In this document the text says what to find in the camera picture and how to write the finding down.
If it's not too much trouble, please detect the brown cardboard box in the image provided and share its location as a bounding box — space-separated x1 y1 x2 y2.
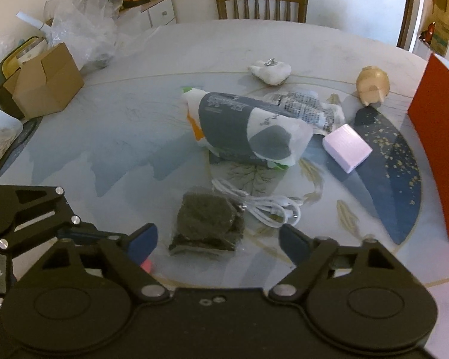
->
2 42 85 119

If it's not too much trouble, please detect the white charging cable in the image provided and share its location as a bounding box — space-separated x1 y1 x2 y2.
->
211 177 304 228

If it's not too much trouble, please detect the beige pig toy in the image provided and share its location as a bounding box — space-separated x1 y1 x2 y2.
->
356 66 390 107

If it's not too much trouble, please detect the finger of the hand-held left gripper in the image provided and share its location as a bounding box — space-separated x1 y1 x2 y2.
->
0 185 130 257

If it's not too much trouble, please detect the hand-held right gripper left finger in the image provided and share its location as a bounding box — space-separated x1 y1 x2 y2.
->
20 223 173 302

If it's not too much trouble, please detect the white plush toy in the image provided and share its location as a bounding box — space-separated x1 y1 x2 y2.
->
247 58 292 86

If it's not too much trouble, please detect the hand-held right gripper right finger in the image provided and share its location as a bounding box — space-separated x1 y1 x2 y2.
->
269 223 416 303

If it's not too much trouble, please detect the dark scouring pad pack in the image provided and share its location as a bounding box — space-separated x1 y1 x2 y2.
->
168 191 245 258

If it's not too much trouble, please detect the clear printed plastic packet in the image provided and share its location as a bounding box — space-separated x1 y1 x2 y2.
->
264 92 345 135

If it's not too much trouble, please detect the printed cardboard carton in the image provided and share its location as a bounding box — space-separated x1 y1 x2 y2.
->
432 15 449 56

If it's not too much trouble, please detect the white plastic bag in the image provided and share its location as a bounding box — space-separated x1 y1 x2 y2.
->
0 101 23 174

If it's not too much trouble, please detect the white paper roll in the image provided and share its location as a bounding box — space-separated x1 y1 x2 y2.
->
17 12 52 31

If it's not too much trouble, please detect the clear plastic bags pile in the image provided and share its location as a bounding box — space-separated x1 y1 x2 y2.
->
45 0 143 72

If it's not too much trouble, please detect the yellow rimmed food container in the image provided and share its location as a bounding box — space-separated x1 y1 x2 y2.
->
0 36 47 94

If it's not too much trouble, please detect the red cardboard box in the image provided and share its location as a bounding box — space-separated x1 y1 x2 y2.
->
407 53 449 245

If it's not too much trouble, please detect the blue white packaged roll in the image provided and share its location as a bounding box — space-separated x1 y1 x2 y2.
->
180 87 313 169

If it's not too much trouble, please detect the marble patterned desktop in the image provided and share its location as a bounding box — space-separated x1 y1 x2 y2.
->
0 20 449 307

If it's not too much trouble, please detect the pink rectangular box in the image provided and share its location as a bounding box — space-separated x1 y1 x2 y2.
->
322 123 373 174

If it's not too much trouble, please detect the white small cabinet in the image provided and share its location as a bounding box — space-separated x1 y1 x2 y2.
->
120 0 178 28

